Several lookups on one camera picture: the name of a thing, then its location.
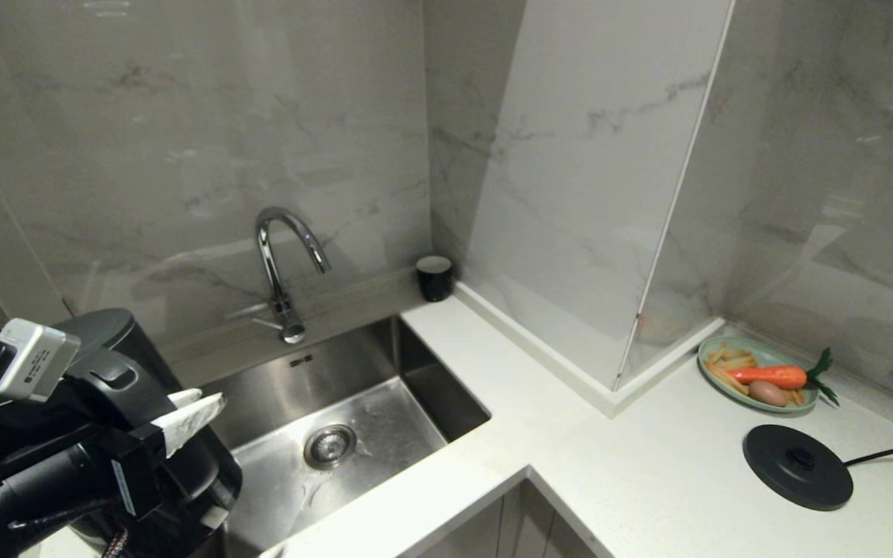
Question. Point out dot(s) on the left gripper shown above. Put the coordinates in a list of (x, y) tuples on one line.
[(67, 474)]

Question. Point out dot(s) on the black electric kettle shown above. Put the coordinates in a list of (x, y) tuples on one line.
[(132, 345)]

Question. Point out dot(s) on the black round kettle base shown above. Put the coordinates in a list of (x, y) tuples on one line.
[(797, 466)]

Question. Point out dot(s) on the metal sink drain strainer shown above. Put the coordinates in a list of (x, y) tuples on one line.
[(329, 446)]

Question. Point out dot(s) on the chrome curved faucet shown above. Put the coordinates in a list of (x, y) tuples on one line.
[(270, 260)]

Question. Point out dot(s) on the stainless steel sink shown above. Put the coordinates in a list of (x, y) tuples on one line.
[(384, 403)]

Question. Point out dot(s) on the black cup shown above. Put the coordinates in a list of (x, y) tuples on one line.
[(435, 280)]

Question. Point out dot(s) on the grey cabinet door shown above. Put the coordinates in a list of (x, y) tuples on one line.
[(539, 531)]

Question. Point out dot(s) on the yellow toy french fries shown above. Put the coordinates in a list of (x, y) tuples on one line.
[(729, 364)]

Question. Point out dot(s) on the green oval plate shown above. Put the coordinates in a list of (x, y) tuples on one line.
[(760, 353)]

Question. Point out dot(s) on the brown potato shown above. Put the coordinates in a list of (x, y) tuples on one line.
[(767, 394)]

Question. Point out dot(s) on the orange toy carrot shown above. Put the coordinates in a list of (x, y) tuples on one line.
[(776, 376)]

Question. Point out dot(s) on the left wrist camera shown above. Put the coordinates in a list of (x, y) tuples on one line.
[(34, 360)]

